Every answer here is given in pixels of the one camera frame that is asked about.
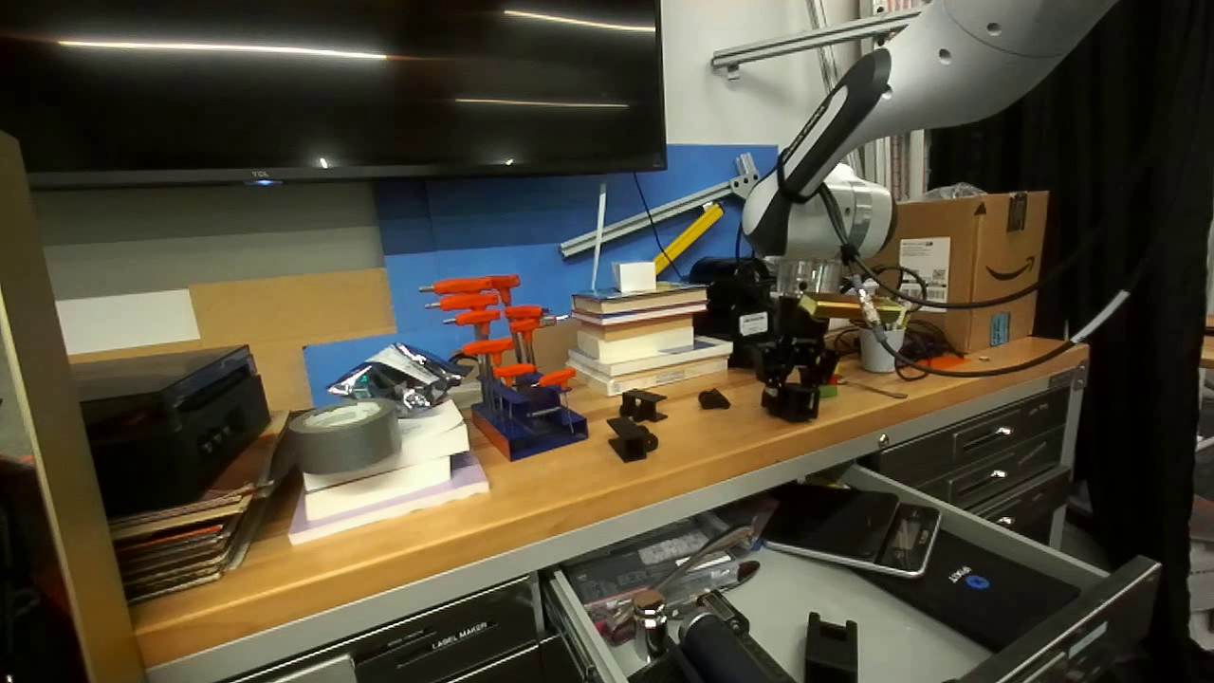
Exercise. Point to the grey drawer cabinet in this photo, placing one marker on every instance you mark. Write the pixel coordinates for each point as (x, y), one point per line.
(986, 458)
(431, 639)

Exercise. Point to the white pen cup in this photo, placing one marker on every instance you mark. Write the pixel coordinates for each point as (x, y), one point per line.
(880, 351)

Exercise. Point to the yellow bar tool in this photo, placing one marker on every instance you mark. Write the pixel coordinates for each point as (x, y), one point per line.
(688, 235)

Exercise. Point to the thin hardcover book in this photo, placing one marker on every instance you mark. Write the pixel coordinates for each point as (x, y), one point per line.
(632, 324)
(639, 301)

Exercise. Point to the black printer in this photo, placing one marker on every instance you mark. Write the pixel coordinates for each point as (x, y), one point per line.
(164, 431)

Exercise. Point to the blue wall board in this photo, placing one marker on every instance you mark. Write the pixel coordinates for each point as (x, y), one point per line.
(507, 228)

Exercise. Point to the gold wrist camera bar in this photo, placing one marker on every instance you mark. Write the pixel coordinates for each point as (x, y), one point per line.
(842, 306)

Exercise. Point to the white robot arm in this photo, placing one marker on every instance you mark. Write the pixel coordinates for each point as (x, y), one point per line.
(986, 58)

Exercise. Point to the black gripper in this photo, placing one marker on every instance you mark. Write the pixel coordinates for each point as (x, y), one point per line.
(795, 332)

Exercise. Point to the clear plastic parts bag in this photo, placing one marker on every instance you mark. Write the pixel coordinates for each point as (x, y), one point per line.
(694, 545)

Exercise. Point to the red pink package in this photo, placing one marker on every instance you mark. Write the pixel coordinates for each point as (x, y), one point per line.
(620, 609)

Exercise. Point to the stack of flat boards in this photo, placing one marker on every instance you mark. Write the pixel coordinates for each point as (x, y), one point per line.
(192, 545)

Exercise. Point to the cardboard shipping box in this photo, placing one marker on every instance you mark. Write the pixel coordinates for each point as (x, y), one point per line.
(981, 249)

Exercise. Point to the grey metal drawer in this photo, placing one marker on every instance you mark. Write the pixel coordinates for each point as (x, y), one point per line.
(783, 602)

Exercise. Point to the black two-prong block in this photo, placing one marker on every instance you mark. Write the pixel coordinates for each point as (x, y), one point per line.
(713, 401)

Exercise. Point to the black box blue logo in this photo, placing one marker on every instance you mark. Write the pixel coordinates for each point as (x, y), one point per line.
(971, 588)

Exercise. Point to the wooden post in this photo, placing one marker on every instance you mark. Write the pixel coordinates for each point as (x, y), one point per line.
(38, 317)

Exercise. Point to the grey duct tape roll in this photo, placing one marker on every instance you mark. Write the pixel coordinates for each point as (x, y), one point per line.
(344, 450)

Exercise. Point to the crumpled silver foil bag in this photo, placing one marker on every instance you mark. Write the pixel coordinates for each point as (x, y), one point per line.
(403, 378)

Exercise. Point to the thin white rod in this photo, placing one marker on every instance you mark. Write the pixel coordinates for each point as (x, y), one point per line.
(602, 241)

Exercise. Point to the thick hardcover book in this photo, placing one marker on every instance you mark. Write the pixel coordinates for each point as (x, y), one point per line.
(639, 346)
(656, 378)

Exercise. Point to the lilac flat board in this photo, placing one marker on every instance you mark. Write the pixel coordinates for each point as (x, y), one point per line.
(365, 520)

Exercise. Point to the black plastic part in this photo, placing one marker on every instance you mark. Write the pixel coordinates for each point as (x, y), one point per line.
(632, 443)
(795, 407)

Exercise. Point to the white-rimmed digital scale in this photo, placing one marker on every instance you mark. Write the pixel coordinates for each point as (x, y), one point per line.
(846, 526)

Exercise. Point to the black plastic bracket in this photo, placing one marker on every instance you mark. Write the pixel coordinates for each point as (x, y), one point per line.
(831, 646)

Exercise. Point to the brown cardboard sheet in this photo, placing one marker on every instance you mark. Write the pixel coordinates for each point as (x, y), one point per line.
(290, 324)

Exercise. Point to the white paper sheet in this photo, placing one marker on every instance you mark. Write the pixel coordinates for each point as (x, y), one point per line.
(126, 324)

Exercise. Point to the large black television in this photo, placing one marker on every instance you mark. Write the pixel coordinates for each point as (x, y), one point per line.
(317, 87)

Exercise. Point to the blue hex key stand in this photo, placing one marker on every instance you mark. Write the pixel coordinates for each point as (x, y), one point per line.
(532, 431)

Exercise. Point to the black curtain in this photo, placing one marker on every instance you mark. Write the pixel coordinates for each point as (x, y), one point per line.
(1143, 420)

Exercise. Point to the small white box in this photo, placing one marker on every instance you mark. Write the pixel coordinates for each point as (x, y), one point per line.
(634, 278)

